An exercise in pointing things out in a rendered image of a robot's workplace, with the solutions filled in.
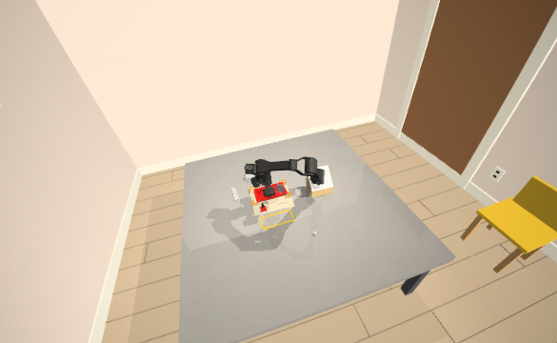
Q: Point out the white flat bar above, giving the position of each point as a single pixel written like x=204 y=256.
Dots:
x=235 y=194

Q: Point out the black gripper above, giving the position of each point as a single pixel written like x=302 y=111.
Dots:
x=268 y=191

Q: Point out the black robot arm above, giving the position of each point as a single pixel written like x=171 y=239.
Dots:
x=263 y=168

